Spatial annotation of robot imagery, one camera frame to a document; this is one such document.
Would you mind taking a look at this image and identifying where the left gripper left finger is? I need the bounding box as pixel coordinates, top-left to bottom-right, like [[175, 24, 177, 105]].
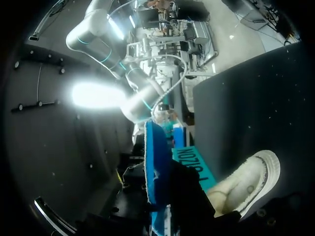
[[76, 164, 153, 236]]

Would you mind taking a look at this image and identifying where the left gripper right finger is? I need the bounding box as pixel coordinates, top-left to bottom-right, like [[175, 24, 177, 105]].
[[169, 162, 242, 236]]

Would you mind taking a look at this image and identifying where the white and black fleece-lined shoe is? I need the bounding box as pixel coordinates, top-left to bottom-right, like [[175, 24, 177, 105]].
[[206, 149, 281, 220]]

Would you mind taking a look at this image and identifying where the white cable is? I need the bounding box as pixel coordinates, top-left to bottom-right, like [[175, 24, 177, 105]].
[[150, 55, 189, 121]]

